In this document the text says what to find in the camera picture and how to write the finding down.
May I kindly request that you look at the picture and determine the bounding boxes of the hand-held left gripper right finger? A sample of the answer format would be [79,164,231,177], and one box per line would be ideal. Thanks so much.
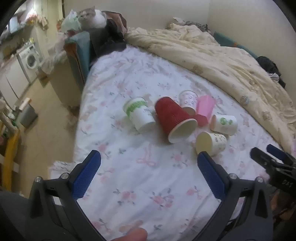
[196,151,275,241]

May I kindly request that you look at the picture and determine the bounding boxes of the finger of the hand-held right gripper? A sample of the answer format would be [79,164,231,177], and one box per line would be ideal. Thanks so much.
[250,147,279,173]
[266,144,296,165]

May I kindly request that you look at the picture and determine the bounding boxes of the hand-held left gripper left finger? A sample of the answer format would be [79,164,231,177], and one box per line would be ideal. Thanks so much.
[29,150,102,241]

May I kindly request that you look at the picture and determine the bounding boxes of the white cup small pattern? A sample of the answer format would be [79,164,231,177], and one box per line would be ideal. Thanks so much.
[196,131,227,156]

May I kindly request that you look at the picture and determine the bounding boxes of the white cup green leaf print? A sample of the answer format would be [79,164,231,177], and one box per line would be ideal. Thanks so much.
[210,114,238,136]

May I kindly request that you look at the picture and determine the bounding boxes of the small dark red cup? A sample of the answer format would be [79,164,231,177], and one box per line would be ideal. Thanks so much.
[194,113,209,127]

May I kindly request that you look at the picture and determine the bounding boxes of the red ribbed paper cup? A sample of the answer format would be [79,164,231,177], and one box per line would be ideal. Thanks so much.
[154,96,199,144]

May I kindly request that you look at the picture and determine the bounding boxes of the pink paper cup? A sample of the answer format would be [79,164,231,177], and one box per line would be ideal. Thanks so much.
[196,95,215,117]

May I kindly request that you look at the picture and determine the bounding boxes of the white cup pink print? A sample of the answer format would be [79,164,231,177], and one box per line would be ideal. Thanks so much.
[179,90,198,115]

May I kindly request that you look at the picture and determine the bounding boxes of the white cup green band print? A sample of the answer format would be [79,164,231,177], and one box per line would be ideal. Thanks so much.
[123,97,157,132]

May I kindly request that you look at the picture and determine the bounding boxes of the person's right hand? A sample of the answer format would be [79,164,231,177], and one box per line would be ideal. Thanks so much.
[270,191,296,223]

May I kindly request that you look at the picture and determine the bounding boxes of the yellow wooden chair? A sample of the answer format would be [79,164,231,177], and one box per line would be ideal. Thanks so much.
[0,128,21,198]

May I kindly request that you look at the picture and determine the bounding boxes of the grey trash bin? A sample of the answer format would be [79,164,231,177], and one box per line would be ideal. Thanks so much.
[19,103,39,129]

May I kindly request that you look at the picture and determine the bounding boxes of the black and striped clothes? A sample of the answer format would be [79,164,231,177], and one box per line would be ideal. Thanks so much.
[256,56,287,89]

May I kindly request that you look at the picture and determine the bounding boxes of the beige bedside cabinet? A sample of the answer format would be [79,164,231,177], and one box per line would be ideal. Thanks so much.
[49,61,86,108]

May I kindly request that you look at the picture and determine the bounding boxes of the cream duvet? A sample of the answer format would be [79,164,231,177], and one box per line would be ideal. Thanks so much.
[124,23,296,152]

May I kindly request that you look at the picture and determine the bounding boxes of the cardboard box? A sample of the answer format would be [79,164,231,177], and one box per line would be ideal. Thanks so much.
[36,69,53,88]

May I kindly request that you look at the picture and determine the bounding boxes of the floral white bedsheet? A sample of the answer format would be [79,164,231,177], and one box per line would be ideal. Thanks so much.
[50,45,289,241]

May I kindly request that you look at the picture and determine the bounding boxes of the white lace cloth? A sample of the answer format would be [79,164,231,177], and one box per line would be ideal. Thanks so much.
[40,49,70,73]

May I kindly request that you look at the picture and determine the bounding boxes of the white kitchen cabinet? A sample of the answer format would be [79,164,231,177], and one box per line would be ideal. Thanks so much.
[0,55,32,105]

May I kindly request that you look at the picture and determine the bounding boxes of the white washing machine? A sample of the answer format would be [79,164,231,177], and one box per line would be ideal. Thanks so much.
[17,42,45,70]

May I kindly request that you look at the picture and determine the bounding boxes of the dark clothing pile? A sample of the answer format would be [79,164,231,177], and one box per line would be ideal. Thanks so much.
[89,10,128,57]

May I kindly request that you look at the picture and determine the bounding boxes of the patterned dark cloth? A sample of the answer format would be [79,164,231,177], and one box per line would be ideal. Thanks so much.
[165,17,212,34]

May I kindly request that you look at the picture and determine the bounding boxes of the pale green plastic bag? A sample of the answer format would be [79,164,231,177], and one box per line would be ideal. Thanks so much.
[60,9,83,32]

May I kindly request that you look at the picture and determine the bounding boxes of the grey and white cat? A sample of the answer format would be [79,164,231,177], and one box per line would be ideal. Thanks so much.
[77,6,108,30]

